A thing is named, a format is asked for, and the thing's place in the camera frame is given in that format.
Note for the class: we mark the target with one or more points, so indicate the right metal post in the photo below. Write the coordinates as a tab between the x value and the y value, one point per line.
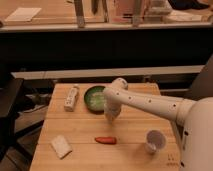
136	15

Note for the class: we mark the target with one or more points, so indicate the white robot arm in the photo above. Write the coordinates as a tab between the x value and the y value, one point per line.
195	116

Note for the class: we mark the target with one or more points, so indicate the metal post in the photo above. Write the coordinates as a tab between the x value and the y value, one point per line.
136	15
79	13

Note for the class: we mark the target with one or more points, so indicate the left metal post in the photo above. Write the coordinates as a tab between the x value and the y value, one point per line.
79	13

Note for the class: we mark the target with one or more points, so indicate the white sponge piece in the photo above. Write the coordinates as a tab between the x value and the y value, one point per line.
61	146

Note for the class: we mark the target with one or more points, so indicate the green ceramic bowl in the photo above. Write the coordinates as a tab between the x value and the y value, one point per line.
94	99

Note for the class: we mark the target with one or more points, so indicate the white paper sheet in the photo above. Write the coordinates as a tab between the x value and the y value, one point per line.
22	14

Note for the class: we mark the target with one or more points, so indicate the red pepper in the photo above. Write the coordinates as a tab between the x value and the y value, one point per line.
106	140

